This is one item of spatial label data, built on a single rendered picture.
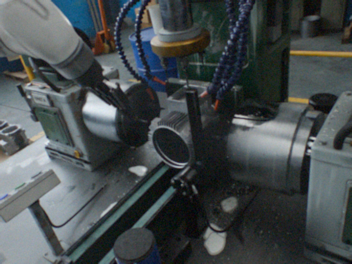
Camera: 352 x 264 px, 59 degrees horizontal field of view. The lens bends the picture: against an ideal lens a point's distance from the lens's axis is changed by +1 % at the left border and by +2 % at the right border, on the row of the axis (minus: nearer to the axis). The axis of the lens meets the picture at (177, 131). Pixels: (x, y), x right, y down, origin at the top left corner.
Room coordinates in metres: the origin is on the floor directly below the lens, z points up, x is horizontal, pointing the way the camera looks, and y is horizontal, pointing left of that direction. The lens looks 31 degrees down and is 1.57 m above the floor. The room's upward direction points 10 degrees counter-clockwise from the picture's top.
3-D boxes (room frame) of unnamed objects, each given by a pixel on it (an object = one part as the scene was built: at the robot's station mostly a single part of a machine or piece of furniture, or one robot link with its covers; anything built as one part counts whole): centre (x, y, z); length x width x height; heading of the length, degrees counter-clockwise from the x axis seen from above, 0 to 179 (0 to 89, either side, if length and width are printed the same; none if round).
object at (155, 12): (3.10, -0.04, 0.99); 0.24 x 0.22 x 0.24; 51
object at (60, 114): (1.30, 0.42, 0.99); 0.35 x 0.31 x 0.37; 50
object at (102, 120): (1.14, 0.24, 1.04); 0.37 x 0.25 x 0.25; 50
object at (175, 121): (0.91, -0.03, 1.01); 0.20 x 0.19 x 0.19; 139
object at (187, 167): (0.78, -0.15, 0.92); 0.45 x 0.13 x 0.24; 140
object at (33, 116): (1.31, 0.59, 1.07); 0.08 x 0.07 x 0.20; 140
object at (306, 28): (4.80, -2.30, 0.14); 0.30 x 0.30 x 0.27
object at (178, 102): (0.94, -0.06, 1.11); 0.12 x 0.11 x 0.07; 139
